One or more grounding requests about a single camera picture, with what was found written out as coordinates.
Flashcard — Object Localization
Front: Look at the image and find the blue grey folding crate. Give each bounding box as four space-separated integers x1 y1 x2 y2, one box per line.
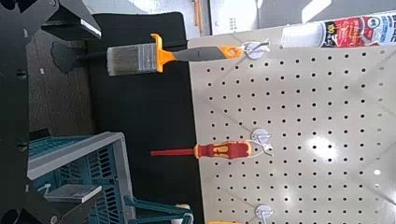
27 131 194 224

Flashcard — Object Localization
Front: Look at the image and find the white pegboard hook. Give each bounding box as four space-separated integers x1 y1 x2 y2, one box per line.
242 38 271 61
250 128 275 158
254 203 275 224

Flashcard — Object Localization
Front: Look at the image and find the black backing panel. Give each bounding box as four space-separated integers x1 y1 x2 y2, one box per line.
87 12 206 224

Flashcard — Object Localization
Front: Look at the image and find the beige pegboard panel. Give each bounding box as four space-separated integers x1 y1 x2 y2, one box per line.
188 10 396 224

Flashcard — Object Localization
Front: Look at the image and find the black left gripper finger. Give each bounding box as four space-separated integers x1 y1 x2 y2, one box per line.
31 0 103 41
26 183 104 224

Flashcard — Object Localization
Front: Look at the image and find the red yellow screwdriver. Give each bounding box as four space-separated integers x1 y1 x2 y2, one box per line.
150 140 254 161

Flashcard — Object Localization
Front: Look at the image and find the white red glue tube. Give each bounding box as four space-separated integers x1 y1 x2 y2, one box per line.
280 11 396 49

